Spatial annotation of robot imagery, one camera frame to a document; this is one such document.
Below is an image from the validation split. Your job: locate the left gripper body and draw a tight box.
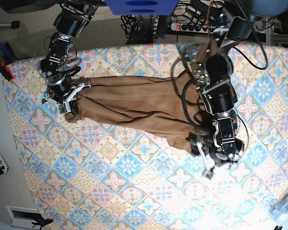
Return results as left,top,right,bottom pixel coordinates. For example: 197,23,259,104
189,140,238,179

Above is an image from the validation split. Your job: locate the red black clamp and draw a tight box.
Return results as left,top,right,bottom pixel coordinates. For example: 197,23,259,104
0,43,17,82

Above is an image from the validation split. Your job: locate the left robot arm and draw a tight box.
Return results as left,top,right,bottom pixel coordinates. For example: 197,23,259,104
171,9,259,179

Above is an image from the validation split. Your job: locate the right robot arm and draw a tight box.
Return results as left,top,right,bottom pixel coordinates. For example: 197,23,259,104
38,0,105,115

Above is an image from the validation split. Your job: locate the patterned tablecloth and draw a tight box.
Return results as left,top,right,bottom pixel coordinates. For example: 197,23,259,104
4,44,288,230

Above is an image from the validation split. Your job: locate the brown t-shirt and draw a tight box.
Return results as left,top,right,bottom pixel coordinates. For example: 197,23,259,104
65,76,204,154

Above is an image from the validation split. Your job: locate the blue plate overhead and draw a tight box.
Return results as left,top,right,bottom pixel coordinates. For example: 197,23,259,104
105,0,179,16

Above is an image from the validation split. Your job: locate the orange black clamp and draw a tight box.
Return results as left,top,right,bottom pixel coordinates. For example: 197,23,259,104
31,215,53,229

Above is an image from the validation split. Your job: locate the white tray box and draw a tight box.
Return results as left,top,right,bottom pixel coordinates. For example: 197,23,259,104
6,206,42,230

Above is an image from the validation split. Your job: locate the clear plastic box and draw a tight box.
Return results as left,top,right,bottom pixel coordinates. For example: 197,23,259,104
269,192,288,225

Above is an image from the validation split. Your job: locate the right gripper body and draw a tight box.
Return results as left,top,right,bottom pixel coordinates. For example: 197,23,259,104
42,80,91,114

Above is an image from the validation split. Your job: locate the black power strip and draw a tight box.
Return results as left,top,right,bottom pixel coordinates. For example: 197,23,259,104
169,23,214,34

